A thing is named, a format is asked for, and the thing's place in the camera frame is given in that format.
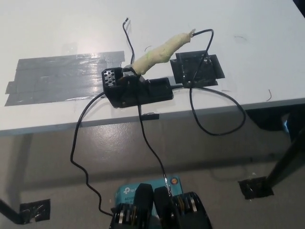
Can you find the cream soldering iron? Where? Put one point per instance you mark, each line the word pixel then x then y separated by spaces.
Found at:
pixel 162 51

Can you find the black soldering iron base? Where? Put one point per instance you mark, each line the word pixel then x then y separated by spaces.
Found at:
pixel 143 91

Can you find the black robot torso blocks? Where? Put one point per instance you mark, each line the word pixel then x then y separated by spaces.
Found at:
pixel 164 210

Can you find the small black tape strip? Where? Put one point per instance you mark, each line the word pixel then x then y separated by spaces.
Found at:
pixel 150 117

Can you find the black tape square patch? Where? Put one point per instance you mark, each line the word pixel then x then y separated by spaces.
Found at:
pixel 209 71

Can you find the teal router box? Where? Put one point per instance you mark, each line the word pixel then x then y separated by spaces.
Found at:
pixel 125 194

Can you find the black floor tape patch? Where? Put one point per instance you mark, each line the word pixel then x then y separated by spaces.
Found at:
pixel 250 189
pixel 35 210

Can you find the black stand leg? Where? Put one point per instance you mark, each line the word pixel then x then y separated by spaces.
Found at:
pixel 8 210
pixel 286 157

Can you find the grey duct tape patch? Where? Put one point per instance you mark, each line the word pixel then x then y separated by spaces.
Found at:
pixel 59 76

